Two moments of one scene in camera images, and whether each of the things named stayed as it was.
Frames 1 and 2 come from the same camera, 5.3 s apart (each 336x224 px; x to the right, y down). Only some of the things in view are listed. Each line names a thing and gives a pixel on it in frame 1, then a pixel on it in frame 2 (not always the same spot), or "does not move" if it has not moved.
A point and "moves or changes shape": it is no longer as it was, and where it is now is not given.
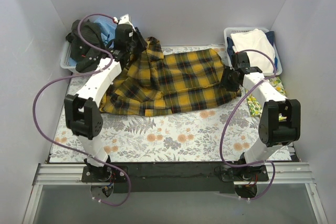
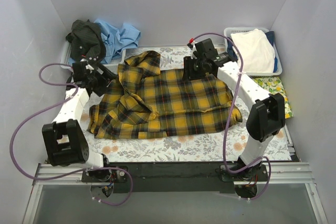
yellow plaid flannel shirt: (152, 83) moves or changes shape
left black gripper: (138, 41) to (104, 77)
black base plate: (175, 177) does not move
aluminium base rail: (70, 174) does not move
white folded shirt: (254, 39) does not move
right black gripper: (228, 81) to (191, 69)
